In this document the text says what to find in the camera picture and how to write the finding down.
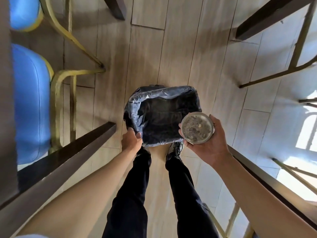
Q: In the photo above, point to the person's left hand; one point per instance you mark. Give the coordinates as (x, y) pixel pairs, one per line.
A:
(130, 142)

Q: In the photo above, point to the black shoe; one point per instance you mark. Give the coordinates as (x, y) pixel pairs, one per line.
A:
(143, 151)
(175, 149)

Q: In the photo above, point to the black trousers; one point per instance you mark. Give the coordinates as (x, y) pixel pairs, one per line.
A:
(128, 208)

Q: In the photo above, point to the blue chair with gold frame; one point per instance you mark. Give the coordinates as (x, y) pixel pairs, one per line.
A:
(31, 104)
(23, 12)

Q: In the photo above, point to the waste bin with black bag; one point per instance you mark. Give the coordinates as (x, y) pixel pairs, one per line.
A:
(161, 113)

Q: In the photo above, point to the person's left thumb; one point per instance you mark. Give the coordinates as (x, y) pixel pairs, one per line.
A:
(138, 135)

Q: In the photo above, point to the gold metal chair frame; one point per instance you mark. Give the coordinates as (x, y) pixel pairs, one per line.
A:
(232, 220)
(299, 44)
(294, 174)
(308, 101)

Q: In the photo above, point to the person's right thumb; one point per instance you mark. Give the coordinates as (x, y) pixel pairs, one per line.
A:
(215, 123)

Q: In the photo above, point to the person's right forearm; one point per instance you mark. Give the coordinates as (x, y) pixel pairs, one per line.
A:
(257, 200)

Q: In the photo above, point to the person's left forearm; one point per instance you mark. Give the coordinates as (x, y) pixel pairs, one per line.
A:
(81, 198)

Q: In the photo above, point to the grey debris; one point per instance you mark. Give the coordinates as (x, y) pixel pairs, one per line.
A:
(195, 127)

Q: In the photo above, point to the person's right hand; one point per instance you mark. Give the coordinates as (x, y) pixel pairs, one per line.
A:
(211, 148)

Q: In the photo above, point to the round metal dish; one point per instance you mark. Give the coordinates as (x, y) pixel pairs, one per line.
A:
(197, 128)

